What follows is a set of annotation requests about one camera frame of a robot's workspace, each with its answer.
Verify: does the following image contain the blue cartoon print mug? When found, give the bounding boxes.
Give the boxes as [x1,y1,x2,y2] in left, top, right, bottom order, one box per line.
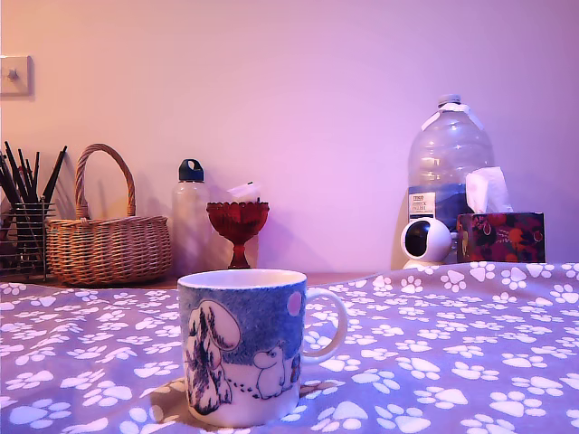
[176,268,349,429]

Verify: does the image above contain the small white round camera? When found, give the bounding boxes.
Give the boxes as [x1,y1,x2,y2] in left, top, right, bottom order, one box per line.
[399,218,453,271]

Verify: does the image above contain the wicker basket with handle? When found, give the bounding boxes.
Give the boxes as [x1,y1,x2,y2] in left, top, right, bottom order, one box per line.
[45,143,174,287]

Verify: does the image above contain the white paper tissue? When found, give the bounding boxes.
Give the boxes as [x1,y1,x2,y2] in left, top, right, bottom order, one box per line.
[464,165,515,214]

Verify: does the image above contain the metal wire utensil rack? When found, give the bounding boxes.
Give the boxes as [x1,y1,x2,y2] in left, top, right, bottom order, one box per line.
[0,201,56,281]

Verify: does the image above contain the grey paw print cloth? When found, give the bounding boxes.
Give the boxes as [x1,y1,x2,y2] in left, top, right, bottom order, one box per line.
[0,260,579,434]

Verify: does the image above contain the small white candle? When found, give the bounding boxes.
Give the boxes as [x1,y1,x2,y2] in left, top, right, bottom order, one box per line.
[225,180,263,204]

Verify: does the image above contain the clear bottle with dark cap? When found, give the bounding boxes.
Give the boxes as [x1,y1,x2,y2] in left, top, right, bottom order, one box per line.
[170,157,214,275]

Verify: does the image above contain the red glass goblet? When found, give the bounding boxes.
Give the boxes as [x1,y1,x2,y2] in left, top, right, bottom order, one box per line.
[205,201,271,270]

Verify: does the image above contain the white wall switch plate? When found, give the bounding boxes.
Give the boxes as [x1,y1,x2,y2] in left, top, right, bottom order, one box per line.
[0,54,35,97]

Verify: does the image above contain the large clear water bottle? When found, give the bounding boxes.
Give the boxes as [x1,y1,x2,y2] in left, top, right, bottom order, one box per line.
[406,93,497,269]

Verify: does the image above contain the dark floral tissue box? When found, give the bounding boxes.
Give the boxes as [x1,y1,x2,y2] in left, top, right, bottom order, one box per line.
[455,211,546,264]

